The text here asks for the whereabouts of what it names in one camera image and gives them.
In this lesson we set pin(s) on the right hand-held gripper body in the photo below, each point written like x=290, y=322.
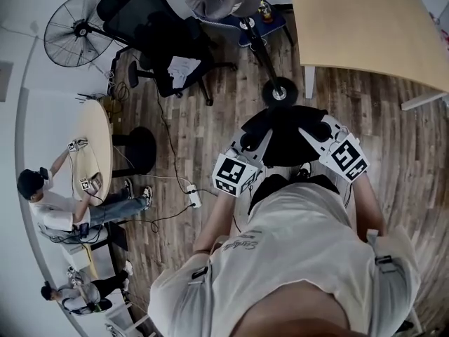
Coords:
x=347, y=158

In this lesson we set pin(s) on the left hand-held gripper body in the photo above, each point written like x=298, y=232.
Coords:
x=233, y=174

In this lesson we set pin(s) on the black backpack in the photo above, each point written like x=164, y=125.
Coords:
x=287, y=142

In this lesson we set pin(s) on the black coat rack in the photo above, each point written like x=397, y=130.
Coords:
x=261, y=53

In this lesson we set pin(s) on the person's left forearm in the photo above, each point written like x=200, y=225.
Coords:
x=214, y=223

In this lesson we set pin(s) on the person's right forearm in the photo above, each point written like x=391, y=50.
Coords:
x=368, y=205

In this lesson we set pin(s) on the person's black trousers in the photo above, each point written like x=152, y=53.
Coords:
x=270, y=184

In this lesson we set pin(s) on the person's shoe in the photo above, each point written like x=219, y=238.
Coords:
x=306, y=170

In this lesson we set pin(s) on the white power strip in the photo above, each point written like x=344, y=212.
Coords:
x=194, y=196

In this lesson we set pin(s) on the person's white t-shirt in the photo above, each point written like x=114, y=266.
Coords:
x=298, y=241

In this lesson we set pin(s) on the black round table base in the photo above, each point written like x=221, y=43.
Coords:
x=142, y=149

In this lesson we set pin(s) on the white cloth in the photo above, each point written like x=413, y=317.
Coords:
x=179, y=72

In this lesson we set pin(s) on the large wooden table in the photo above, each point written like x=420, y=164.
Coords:
x=350, y=23

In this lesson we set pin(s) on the brown cardboard box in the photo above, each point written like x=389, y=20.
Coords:
x=110, y=105

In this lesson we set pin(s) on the round wooden table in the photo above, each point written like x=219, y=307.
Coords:
x=94, y=135

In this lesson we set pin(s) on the blue stool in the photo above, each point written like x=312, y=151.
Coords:
x=275, y=25

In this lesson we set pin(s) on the person's neck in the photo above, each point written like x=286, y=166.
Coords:
x=298, y=314

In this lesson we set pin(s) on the black office chair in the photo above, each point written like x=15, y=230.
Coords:
x=147, y=23

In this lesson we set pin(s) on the black floor fan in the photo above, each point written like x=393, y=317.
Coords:
x=81, y=31

